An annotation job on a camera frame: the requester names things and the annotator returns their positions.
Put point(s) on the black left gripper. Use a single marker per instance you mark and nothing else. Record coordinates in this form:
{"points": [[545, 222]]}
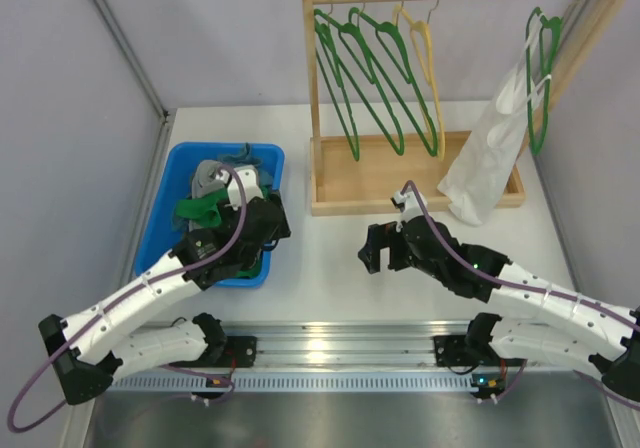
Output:
{"points": [[270, 214]]}

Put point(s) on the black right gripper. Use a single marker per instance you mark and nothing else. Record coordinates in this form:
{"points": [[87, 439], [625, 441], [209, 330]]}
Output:
{"points": [[382, 235]]}

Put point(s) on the green tank top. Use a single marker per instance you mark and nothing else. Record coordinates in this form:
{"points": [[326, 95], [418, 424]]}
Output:
{"points": [[203, 212]]}

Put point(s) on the yellow hanger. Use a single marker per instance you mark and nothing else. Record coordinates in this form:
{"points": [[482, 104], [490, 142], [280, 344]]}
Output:
{"points": [[422, 43]]}

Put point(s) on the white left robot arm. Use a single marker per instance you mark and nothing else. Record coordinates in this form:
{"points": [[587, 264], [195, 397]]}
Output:
{"points": [[102, 344]]}

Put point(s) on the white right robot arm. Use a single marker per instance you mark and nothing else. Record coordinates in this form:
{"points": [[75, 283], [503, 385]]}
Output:
{"points": [[525, 316]]}

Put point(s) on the white tank top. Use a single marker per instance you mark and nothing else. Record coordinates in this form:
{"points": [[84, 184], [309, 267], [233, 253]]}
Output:
{"points": [[477, 178]]}

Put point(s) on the green hanger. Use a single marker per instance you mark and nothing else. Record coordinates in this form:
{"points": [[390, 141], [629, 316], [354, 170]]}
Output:
{"points": [[354, 42], [331, 68], [402, 65]]}

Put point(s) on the green hanger far left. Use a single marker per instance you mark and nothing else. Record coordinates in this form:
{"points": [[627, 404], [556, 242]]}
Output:
{"points": [[331, 68]]}

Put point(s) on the green hanger right end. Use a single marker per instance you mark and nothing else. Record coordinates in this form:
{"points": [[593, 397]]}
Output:
{"points": [[542, 34]]}

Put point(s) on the teal blue garment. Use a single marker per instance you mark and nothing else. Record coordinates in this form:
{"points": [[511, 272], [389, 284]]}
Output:
{"points": [[245, 157]]}

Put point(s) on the grey garment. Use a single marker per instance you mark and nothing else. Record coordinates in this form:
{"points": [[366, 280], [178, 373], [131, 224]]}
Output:
{"points": [[206, 179]]}

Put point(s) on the blue plastic bin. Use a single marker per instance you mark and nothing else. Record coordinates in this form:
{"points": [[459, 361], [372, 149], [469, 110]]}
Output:
{"points": [[187, 198]]}

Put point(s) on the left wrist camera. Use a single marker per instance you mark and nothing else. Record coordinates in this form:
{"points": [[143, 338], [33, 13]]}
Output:
{"points": [[249, 178]]}

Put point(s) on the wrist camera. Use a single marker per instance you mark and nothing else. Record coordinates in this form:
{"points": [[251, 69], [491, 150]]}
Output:
{"points": [[249, 178], [409, 204]]}

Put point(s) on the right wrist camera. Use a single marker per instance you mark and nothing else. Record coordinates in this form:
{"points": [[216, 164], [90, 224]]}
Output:
{"points": [[409, 204]]}

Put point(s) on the aluminium mounting rail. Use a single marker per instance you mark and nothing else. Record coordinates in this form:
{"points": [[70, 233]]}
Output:
{"points": [[359, 359]]}

